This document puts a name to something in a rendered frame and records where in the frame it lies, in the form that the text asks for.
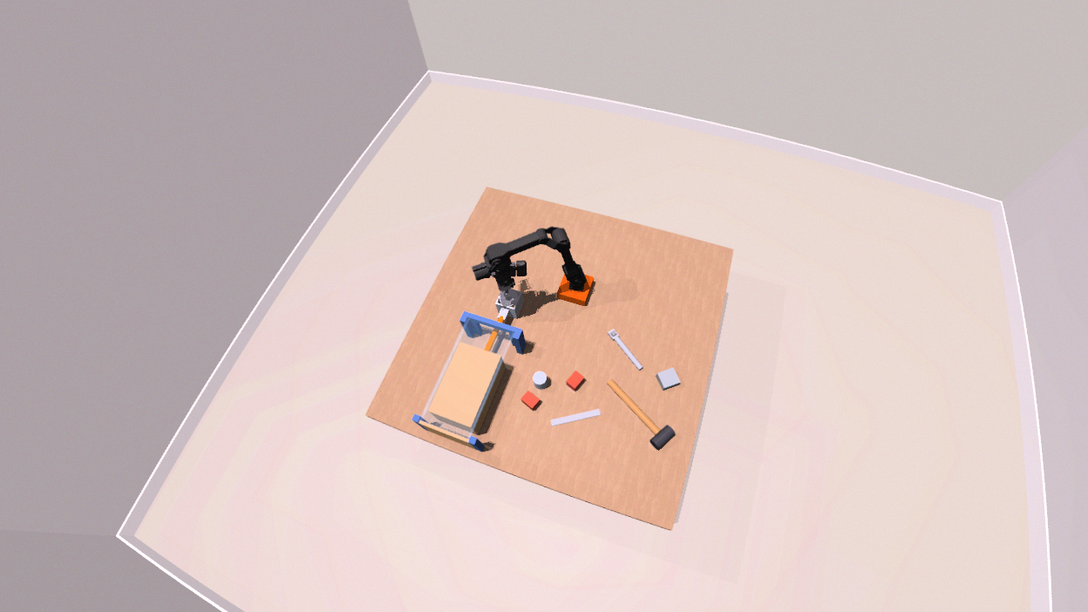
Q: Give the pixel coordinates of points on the mallet with wooden handle and black head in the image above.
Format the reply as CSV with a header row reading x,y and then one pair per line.
x,y
661,436

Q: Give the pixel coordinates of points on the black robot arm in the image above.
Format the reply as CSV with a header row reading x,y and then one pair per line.
x,y
497,257

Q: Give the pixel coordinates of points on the pale grey flat bar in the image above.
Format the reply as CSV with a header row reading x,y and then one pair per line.
x,y
587,414

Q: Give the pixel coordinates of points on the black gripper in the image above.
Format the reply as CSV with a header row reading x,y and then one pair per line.
x,y
520,269

